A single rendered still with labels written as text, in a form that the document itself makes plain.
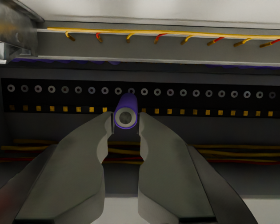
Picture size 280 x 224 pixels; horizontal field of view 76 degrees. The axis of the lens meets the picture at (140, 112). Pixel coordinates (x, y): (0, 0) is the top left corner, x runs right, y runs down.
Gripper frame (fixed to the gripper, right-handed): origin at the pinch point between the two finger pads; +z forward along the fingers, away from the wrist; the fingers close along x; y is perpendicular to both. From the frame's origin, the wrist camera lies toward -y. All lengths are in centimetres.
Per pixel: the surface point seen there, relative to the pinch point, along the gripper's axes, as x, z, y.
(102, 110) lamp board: -4.2, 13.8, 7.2
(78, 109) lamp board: -7.9, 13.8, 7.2
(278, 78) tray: 23.2, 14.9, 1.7
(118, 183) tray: -1.2, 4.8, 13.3
